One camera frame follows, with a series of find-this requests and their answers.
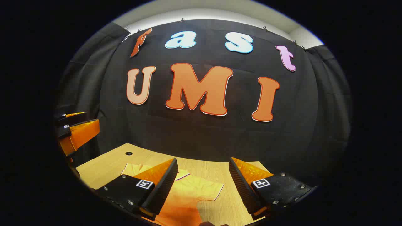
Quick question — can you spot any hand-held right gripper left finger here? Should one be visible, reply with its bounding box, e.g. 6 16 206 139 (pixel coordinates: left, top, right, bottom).
96 158 179 221

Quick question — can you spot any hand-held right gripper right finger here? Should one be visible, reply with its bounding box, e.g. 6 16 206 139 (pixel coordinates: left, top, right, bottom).
229 157 314 221

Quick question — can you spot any orange T-shirt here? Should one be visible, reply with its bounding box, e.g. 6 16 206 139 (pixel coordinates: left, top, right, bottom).
121 163 225 226

